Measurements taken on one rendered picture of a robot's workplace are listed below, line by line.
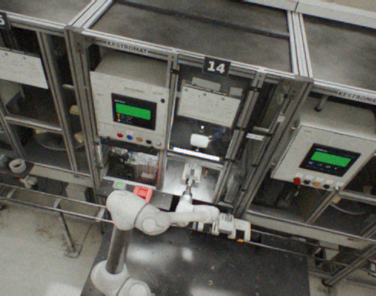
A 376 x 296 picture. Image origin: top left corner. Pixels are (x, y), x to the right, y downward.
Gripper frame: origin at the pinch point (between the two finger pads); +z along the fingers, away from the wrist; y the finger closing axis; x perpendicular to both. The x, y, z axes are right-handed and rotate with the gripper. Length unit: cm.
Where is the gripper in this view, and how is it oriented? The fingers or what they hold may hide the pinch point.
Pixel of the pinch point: (191, 175)
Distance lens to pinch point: 222.6
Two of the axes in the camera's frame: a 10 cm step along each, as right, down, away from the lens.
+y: 1.3, -6.6, -7.4
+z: 1.8, -7.2, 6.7
